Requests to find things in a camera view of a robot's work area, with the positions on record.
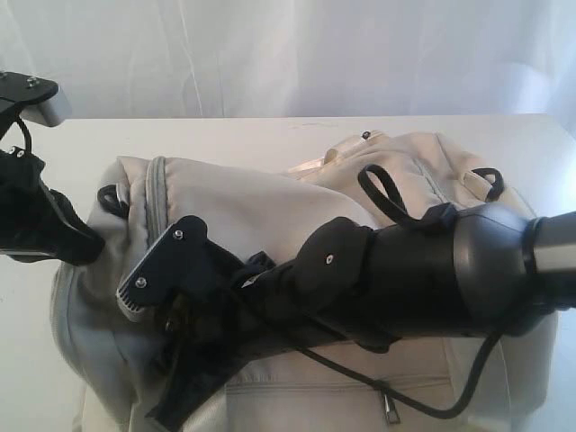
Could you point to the beige duffel bag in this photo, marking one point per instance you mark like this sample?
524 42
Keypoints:
419 179

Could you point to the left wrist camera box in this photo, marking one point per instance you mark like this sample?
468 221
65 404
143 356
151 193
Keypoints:
32 98

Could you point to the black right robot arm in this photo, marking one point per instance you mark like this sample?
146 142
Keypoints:
488 273

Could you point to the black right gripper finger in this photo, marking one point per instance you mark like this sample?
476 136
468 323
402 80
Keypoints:
200 370

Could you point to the white backdrop curtain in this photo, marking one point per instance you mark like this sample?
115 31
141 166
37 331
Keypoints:
134 59

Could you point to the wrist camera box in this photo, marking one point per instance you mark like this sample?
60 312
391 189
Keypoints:
32 98
178 260

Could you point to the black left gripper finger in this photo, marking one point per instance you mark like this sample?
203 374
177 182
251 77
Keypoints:
65 236

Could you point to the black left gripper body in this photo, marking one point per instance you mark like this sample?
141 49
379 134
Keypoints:
30 211

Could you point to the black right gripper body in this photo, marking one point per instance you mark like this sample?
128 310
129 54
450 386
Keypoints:
228 309

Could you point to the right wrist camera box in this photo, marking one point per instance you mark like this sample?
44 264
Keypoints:
178 260

